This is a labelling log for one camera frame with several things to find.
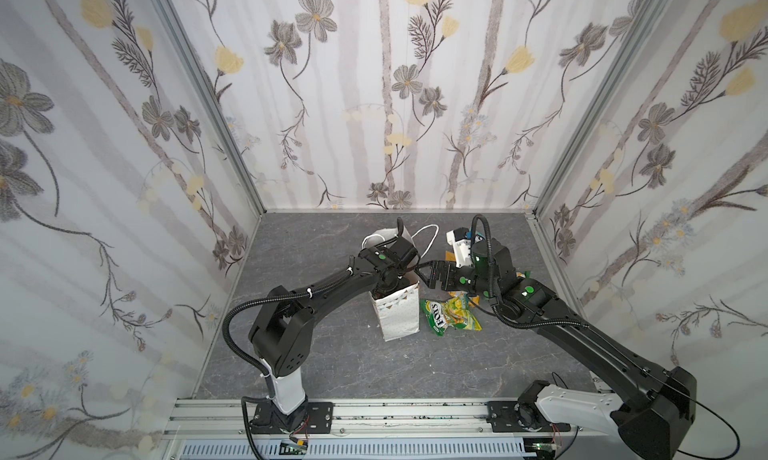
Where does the cartoon animal paper bag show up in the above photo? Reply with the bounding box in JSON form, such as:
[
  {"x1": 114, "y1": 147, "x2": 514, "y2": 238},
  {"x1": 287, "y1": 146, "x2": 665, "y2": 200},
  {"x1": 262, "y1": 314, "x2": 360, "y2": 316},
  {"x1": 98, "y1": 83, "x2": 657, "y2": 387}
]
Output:
[{"x1": 361, "y1": 223, "x2": 440, "y2": 342}]

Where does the orange candy snack bag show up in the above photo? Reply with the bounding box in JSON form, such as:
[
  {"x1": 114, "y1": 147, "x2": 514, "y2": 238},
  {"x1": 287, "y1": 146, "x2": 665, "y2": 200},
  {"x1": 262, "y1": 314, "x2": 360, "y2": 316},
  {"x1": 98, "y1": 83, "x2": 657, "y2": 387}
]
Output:
[{"x1": 447, "y1": 291, "x2": 478, "y2": 311}]

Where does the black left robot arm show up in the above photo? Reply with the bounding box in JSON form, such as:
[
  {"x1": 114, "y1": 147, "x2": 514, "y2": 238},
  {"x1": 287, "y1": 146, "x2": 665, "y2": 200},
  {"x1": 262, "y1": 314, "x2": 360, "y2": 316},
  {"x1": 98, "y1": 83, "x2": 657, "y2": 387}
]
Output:
[{"x1": 221, "y1": 218, "x2": 418, "y2": 434}]

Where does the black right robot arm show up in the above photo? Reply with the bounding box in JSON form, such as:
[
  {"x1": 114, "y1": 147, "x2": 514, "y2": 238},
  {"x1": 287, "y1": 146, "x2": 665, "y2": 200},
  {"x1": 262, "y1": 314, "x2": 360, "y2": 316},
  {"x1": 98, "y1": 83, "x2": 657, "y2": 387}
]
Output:
[{"x1": 414, "y1": 214, "x2": 703, "y2": 459}]

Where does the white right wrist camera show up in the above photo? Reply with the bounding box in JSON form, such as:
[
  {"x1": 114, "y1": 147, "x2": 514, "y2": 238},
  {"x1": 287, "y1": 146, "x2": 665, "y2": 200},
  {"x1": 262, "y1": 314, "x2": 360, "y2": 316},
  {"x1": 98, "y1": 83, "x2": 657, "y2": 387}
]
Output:
[{"x1": 446, "y1": 227, "x2": 482, "y2": 267}]

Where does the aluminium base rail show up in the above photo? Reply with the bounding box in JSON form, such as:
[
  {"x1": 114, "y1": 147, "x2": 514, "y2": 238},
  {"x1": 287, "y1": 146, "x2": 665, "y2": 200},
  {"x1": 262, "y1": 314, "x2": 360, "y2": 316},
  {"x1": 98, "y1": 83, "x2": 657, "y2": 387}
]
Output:
[{"x1": 160, "y1": 398, "x2": 635, "y2": 459}]

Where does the aluminium right corner post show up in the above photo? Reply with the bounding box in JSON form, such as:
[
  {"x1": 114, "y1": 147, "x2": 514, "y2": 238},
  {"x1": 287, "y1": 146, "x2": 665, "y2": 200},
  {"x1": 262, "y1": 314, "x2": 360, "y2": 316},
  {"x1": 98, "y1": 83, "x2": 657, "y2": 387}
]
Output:
[{"x1": 531, "y1": 0, "x2": 669, "y2": 219}]

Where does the aluminium corner post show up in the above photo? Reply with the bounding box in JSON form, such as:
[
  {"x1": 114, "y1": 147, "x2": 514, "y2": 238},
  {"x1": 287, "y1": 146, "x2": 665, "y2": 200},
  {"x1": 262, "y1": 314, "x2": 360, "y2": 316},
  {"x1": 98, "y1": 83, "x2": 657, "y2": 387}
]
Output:
[
  {"x1": 150, "y1": 0, "x2": 267, "y2": 218},
  {"x1": 531, "y1": 0, "x2": 669, "y2": 219}
]

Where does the aluminium left corner post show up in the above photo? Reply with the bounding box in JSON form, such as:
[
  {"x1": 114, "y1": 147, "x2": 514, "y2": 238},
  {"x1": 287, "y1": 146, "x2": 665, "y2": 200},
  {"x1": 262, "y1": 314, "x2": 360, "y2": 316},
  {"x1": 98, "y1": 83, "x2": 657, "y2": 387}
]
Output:
[{"x1": 150, "y1": 0, "x2": 267, "y2": 218}]

